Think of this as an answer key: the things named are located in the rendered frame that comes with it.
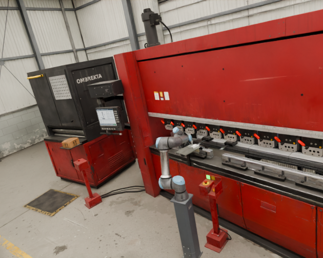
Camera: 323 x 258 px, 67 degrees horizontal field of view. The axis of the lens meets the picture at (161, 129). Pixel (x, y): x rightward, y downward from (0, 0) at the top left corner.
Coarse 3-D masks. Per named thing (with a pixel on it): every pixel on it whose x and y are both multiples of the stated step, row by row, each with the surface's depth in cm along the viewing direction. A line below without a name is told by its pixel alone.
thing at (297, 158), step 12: (204, 144) 336; (216, 144) 319; (240, 144) 296; (252, 156) 283; (264, 156) 271; (276, 156) 259; (288, 156) 249; (300, 156) 244; (312, 156) 240; (312, 168) 235
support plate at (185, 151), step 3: (186, 147) 313; (195, 147) 308; (198, 147) 306; (180, 150) 307; (183, 150) 306; (186, 150) 304; (189, 150) 302; (192, 150) 301; (177, 153) 303; (180, 153) 300; (183, 153) 299; (186, 153) 297; (189, 153) 296
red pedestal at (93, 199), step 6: (78, 162) 387; (84, 162) 384; (78, 168) 381; (84, 168) 385; (84, 174) 395; (84, 180) 400; (90, 192) 406; (90, 198) 407; (96, 198) 407; (90, 204) 401; (96, 204) 407
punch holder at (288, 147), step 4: (280, 136) 219; (284, 136) 216; (288, 136) 213; (292, 136) 211; (296, 136) 209; (280, 140) 220; (284, 140) 217; (288, 140) 215; (292, 140) 212; (296, 140) 210; (280, 144) 221; (284, 144) 218; (288, 144) 216; (292, 144) 213; (296, 144) 212; (280, 148) 222; (284, 148) 220; (288, 148) 217; (292, 148) 214; (296, 148) 212; (292, 152) 215
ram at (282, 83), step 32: (160, 64) 308; (192, 64) 268; (224, 64) 238; (256, 64) 213; (288, 64) 194; (320, 64) 177; (192, 96) 285; (224, 96) 251; (256, 96) 223; (288, 96) 202; (320, 96) 184; (256, 128) 235; (320, 128) 192
